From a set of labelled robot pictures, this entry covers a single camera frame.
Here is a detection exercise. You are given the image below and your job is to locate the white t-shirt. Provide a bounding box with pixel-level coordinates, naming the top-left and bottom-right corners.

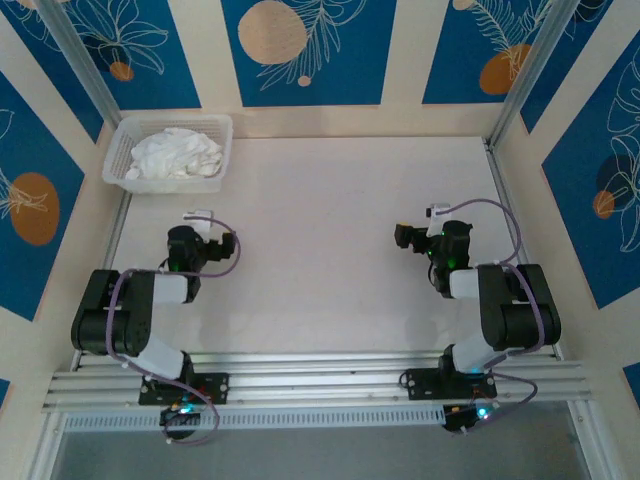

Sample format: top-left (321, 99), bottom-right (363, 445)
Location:
top-left (124, 127), bottom-right (225, 181)

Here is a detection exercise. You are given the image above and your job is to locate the white plastic mesh basket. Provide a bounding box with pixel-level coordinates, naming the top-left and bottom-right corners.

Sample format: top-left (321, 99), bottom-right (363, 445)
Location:
top-left (101, 113), bottom-right (235, 195)

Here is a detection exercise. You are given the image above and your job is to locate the black left controller board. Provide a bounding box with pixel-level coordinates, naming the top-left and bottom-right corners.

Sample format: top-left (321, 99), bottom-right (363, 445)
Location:
top-left (159, 402), bottom-right (204, 429)

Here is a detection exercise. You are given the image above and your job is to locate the black controller board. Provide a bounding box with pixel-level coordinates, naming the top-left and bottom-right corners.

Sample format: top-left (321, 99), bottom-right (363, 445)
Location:
top-left (159, 402), bottom-right (204, 429)
top-left (442, 402), bottom-right (499, 435)

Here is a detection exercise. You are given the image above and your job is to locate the black right controller board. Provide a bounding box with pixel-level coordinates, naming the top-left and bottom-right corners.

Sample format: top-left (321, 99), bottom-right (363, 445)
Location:
top-left (442, 402), bottom-right (499, 435)

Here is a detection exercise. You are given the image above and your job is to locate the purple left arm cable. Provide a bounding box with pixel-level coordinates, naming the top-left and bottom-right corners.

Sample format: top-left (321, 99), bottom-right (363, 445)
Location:
top-left (107, 215), bottom-right (242, 447)

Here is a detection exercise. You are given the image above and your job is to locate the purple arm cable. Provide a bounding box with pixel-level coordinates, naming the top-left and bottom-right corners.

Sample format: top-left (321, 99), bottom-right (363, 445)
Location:
top-left (107, 215), bottom-right (242, 447)
top-left (432, 198), bottom-right (547, 435)

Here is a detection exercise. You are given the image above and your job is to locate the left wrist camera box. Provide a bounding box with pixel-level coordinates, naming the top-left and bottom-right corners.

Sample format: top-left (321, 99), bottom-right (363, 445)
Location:
top-left (182, 208), bottom-right (215, 234)

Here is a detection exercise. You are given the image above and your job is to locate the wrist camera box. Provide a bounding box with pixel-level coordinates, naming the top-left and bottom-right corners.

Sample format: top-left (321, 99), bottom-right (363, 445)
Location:
top-left (182, 208), bottom-right (215, 234)
top-left (425, 202), bottom-right (452, 237)

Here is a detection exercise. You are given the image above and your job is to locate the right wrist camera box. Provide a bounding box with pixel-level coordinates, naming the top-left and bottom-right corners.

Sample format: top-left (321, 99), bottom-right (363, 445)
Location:
top-left (425, 202), bottom-right (452, 237)

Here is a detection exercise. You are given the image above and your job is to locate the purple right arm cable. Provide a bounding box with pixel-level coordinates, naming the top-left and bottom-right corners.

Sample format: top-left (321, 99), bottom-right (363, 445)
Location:
top-left (432, 198), bottom-right (547, 435)

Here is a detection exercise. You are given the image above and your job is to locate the aluminium table side rail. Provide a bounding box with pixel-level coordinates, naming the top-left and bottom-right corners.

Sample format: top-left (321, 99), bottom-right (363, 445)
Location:
top-left (73, 192), bottom-right (134, 371)
top-left (483, 139), bottom-right (565, 361)

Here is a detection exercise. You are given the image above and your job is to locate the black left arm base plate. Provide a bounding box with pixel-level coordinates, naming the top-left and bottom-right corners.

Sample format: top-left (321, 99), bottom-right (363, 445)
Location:
top-left (138, 372), bottom-right (231, 406)

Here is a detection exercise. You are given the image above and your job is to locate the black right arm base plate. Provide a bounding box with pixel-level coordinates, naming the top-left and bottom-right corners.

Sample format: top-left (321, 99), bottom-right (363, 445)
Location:
top-left (405, 368), bottom-right (499, 401)

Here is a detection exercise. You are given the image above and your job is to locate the aluminium mounting rail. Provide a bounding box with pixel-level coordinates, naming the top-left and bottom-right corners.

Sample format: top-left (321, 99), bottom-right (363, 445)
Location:
top-left (42, 351), bottom-right (595, 414)

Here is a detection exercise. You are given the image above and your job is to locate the white slotted cable duct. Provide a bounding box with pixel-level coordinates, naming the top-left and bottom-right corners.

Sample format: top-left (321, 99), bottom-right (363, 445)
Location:
top-left (62, 405), bottom-right (451, 434)

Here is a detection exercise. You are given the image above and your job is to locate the aluminium frame post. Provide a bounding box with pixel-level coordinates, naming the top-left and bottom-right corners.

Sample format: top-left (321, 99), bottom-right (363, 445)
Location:
top-left (37, 0), bottom-right (124, 121)
top-left (487, 0), bottom-right (576, 149)

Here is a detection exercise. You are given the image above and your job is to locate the aluminium frame leg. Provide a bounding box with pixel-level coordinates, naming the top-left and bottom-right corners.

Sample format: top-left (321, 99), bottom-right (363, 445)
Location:
top-left (569, 399), bottom-right (604, 480)
top-left (27, 413), bottom-right (66, 480)

